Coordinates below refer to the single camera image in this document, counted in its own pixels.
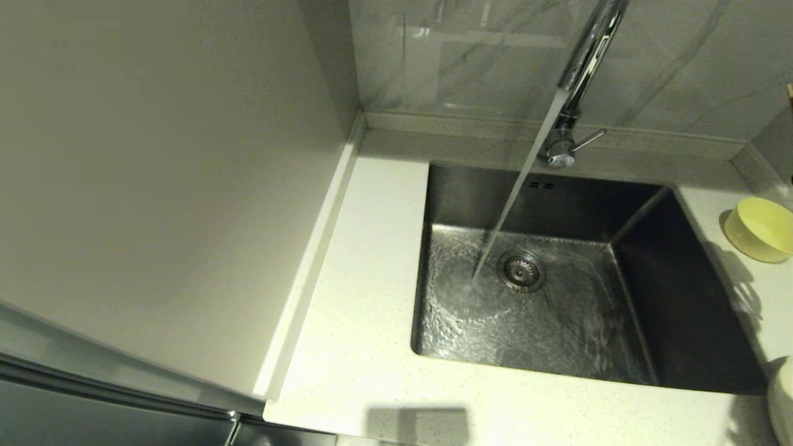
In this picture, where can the chrome kitchen faucet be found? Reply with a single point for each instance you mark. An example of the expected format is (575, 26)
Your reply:
(585, 56)

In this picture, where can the yellow plastic bowl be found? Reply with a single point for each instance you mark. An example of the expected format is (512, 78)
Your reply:
(762, 228)

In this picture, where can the stainless steel sink basin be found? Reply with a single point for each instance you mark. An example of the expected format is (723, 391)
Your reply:
(557, 322)

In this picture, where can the round metal drain strainer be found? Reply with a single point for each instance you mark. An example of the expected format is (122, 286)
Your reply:
(522, 271)

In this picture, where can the grey tall cabinet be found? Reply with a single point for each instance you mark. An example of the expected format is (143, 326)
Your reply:
(155, 186)

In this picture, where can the cream white round plate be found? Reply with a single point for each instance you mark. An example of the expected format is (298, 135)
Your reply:
(783, 402)

